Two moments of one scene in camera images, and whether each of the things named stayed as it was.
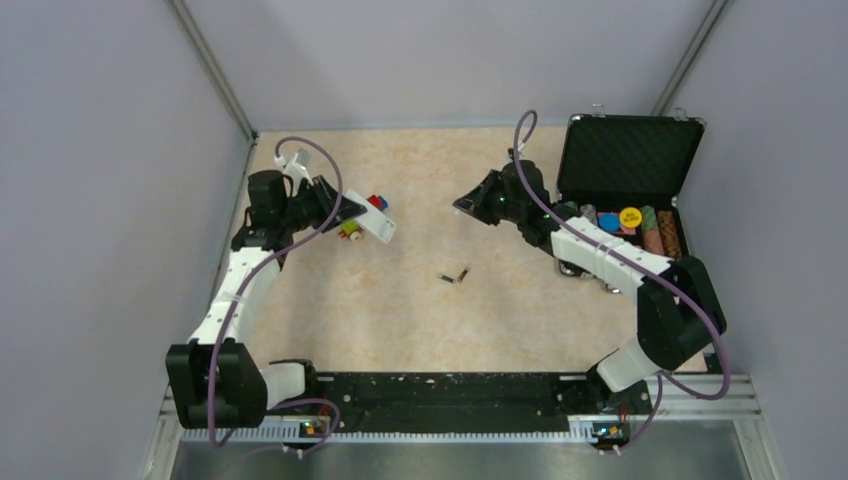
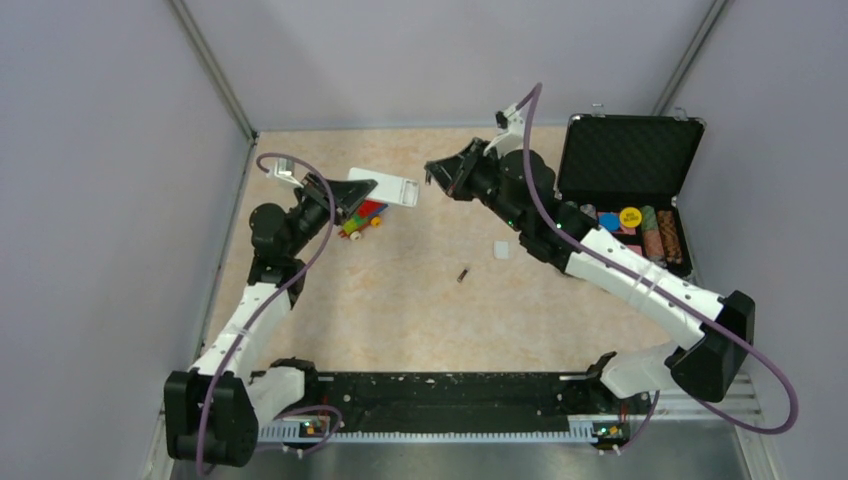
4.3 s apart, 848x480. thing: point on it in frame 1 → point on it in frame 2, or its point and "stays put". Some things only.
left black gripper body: [308, 208] stays put
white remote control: [375, 220] → [390, 189]
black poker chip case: [623, 173] stays put
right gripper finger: [482, 201] → [451, 172]
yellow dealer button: [630, 217] stays put
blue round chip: [609, 222] stays put
